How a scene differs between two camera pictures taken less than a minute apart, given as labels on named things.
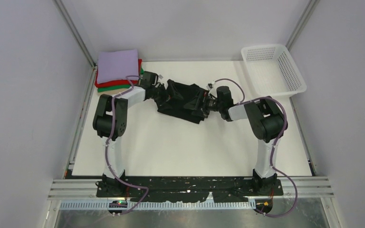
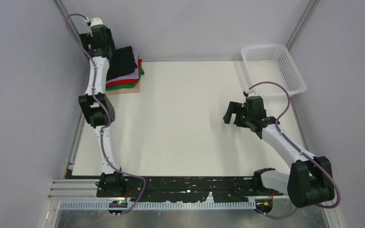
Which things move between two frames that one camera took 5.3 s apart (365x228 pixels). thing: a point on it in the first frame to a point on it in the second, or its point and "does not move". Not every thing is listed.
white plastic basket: (273, 71) does not move
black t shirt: (188, 102) to (121, 63)
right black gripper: (206, 102) to (238, 114)
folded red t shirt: (119, 82) does not move
